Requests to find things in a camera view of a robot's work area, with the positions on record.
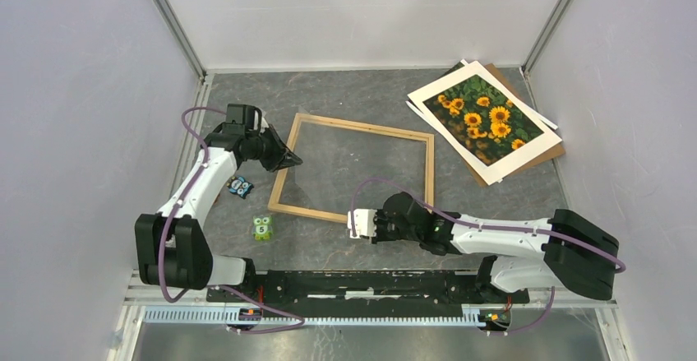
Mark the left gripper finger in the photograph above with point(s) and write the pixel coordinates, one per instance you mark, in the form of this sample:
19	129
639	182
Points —
274	145
283	160

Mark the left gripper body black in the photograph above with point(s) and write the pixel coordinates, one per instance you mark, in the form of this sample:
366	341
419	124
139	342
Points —
265	148

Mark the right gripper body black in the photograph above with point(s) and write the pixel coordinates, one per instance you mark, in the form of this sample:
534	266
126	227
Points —
386	231

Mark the wooden picture frame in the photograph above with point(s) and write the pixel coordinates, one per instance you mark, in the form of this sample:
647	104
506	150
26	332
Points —
276	206

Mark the sunflower photo white border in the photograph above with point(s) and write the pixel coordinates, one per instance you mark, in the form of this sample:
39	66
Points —
494	132

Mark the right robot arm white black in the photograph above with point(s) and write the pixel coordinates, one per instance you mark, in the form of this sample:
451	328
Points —
565	250

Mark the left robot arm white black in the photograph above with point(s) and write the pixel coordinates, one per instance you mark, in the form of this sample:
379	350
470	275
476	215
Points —
171	248

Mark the blue owl toy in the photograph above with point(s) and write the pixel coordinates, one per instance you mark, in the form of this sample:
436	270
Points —
239	186

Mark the green owl number toy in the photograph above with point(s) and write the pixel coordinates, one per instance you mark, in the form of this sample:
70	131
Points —
263	227

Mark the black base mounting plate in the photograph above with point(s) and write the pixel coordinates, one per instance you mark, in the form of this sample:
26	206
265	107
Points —
375	293

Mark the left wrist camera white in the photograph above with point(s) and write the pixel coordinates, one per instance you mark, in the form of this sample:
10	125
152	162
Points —
260	123

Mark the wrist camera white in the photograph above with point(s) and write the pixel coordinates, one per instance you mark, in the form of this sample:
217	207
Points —
360	223
260	123

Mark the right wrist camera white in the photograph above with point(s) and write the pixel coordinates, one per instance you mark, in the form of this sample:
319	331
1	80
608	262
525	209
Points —
360	223

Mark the left aluminium corner post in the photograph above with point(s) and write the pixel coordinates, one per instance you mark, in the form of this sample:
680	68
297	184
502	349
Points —
173	23

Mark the aluminium corner post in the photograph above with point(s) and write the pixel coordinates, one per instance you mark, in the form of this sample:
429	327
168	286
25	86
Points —
173	23
546	33

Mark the toothed aluminium rail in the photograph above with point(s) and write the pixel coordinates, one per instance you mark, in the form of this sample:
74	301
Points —
230	315

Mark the right aluminium corner post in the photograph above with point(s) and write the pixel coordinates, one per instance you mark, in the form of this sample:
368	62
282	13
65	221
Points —
546	33

